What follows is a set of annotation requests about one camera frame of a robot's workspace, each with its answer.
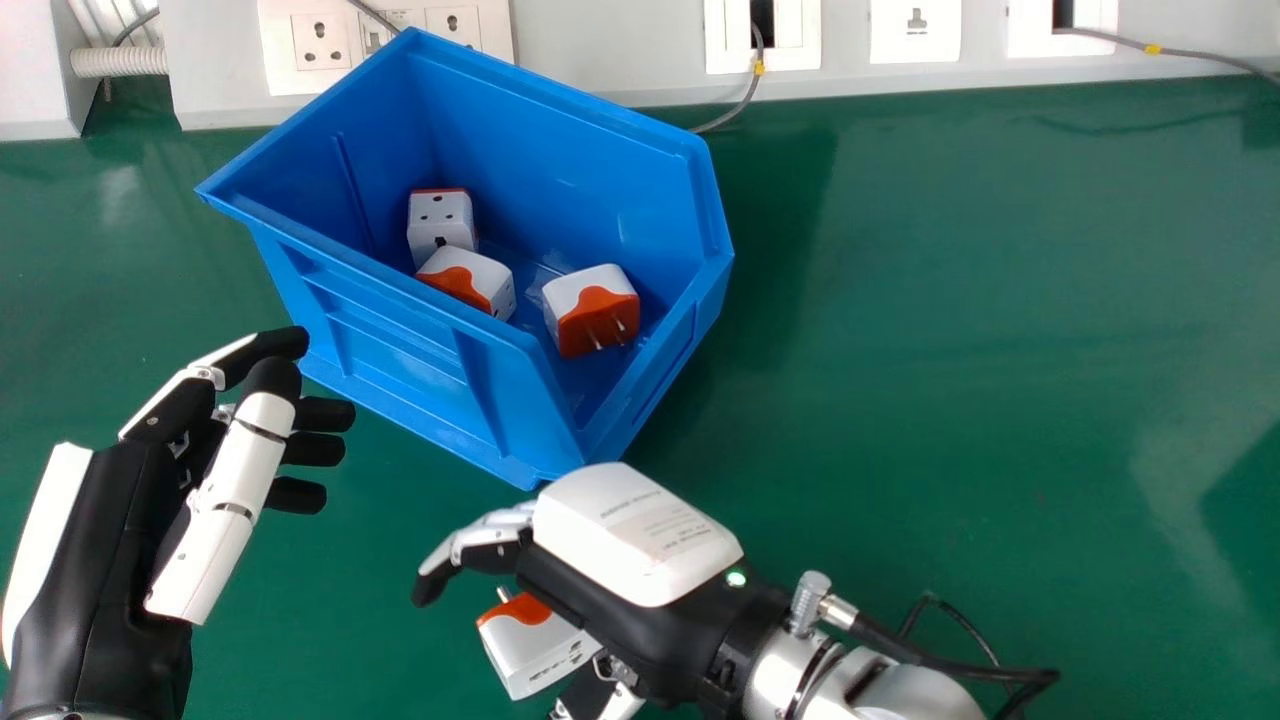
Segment white corrugated hose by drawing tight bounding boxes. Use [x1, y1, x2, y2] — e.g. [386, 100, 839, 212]
[69, 44, 171, 80]

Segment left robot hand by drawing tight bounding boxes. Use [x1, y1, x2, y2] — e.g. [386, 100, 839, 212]
[0, 326, 357, 720]

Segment blue plastic bin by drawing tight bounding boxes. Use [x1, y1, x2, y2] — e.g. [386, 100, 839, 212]
[195, 26, 736, 492]

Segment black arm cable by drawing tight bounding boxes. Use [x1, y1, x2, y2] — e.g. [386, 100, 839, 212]
[850, 594, 1062, 720]

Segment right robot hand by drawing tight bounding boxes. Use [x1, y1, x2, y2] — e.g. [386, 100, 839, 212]
[411, 461, 791, 720]

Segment white socket strip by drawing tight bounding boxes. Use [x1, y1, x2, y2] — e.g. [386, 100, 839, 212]
[257, 0, 517, 98]

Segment white wall socket plate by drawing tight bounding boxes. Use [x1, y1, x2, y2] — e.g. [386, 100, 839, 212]
[1005, 0, 1120, 59]
[869, 0, 963, 66]
[703, 0, 823, 76]

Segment grey cable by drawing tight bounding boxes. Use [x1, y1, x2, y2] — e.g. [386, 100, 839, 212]
[110, 6, 163, 49]
[688, 22, 767, 136]
[1054, 26, 1280, 85]

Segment white-and-orange plug adapter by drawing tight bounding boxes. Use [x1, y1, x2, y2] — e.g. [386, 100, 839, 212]
[414, 245, 518, 323]
[541, 263, 642, 360]
[475, 590, 603, 702]
[406, 187, 479, 270]

